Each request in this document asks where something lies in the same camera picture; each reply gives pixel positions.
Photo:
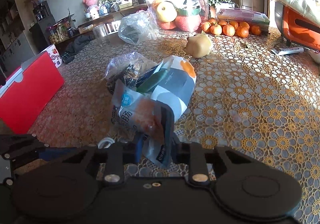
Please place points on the red apple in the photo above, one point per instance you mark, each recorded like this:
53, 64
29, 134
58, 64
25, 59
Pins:
188, 23

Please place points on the pink purple box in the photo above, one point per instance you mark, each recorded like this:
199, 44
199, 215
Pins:
239, 15

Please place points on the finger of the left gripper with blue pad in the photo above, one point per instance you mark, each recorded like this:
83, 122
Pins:
53, 153

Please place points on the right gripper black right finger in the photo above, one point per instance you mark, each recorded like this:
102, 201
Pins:
191, 154

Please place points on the clear plastic fruit bin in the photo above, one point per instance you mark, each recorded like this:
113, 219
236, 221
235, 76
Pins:
183, 7

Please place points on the pink plush toy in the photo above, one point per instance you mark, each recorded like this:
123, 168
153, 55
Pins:
92, 9

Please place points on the red cardboard box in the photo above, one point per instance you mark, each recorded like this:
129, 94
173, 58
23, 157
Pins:
26, 93

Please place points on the clear drinking glass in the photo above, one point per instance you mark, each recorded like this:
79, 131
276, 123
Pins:
101, 35

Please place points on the pink mug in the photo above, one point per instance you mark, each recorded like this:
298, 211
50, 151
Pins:
54, 55

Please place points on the clear bag dark contents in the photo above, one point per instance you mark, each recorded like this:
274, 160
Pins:
138, 27

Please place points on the pile of mandarins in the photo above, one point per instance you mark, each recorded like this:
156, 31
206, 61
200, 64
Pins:
230, 28

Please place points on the white tube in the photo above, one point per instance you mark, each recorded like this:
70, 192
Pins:
287, 51

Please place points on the orange grey appliance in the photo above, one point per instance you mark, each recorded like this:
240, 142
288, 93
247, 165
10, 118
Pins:
295, 28

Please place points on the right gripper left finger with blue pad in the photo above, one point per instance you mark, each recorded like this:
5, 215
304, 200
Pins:
116, 156

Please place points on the lace tablecloth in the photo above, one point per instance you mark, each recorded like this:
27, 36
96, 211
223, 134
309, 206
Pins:
260, 104

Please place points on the black cloth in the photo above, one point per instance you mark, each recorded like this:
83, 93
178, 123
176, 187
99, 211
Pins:
78, 44

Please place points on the beige pig figurine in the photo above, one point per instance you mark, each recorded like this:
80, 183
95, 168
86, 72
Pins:
198, 45

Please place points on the green stick packet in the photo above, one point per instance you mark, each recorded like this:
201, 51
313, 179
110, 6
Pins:
149, 85

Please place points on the wooden tv sideboard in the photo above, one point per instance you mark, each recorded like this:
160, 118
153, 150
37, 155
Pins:
108, 19

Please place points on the clear bag black bits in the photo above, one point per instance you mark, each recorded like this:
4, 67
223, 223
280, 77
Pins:
132, 69

